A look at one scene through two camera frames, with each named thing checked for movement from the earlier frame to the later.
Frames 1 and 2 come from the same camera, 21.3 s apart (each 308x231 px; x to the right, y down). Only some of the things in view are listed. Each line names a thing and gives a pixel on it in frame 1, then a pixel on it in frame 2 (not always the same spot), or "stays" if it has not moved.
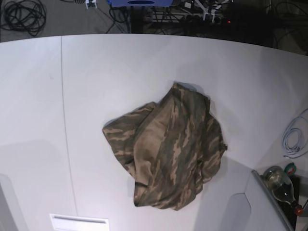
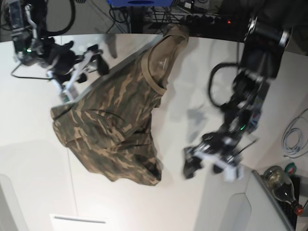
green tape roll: [290, 169] stays
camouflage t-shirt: [171, 149] to [110, 127]
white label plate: [69, 223] stays
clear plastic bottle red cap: [281, 186] stays
